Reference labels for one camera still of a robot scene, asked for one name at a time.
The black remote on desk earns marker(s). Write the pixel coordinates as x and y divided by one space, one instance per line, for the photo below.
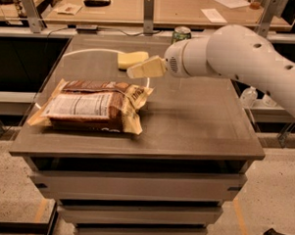
97 3

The grey metal bracket middle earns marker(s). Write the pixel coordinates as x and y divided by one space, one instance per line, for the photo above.
148 16

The green soda can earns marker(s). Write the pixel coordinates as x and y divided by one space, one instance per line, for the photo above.
181 33

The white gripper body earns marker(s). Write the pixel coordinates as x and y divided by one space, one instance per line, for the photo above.
174 59

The grey metal bracket left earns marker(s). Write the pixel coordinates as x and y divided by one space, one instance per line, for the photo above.
35 21

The yellow sponge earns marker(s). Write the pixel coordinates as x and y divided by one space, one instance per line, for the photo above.
126 60

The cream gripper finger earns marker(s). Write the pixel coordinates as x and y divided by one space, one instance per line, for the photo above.
154 62
145 71

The brown chip bag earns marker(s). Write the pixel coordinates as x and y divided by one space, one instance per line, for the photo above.
94 105

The grey metal bracket right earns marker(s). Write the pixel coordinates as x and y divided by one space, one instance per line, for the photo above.
263 25

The grey metal bracket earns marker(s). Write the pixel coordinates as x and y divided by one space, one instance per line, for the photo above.
35 21
263 25
148 16

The large white paper sheet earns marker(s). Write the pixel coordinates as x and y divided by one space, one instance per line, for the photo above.
233 4

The small paper card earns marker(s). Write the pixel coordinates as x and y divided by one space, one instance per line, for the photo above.
68 9

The grey drawer cabinet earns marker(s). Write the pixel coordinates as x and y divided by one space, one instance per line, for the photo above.
172 179

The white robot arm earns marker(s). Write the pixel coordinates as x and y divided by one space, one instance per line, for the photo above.
233 52

